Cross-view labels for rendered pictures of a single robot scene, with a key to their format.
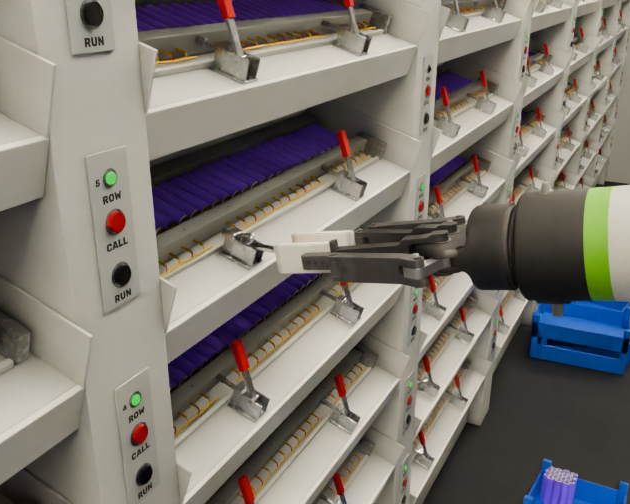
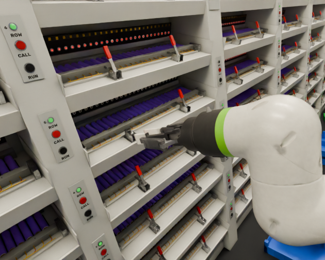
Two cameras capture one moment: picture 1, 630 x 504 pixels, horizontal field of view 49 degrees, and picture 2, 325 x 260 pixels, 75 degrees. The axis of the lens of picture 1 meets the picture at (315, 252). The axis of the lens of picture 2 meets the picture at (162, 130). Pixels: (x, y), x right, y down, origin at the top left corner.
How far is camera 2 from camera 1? 0.29 m
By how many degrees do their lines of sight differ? 20
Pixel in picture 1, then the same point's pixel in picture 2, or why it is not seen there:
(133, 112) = (58, 97)
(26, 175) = (14, 123)
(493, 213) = (190, 121)
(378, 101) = (201, 76)
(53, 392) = (43, 189)
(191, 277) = (109, 146)
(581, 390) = not seen: hidden behind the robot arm
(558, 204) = (209, 116)
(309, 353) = (173, 167)
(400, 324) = not seen: hidden behind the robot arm
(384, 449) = (221, 197)
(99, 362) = (59, 179)
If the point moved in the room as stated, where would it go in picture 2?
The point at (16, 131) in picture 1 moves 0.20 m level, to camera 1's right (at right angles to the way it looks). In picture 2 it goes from (10, 109) to (91, 99)
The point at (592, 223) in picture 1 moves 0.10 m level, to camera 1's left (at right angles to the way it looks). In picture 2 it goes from (218, 125) to (163, 128)
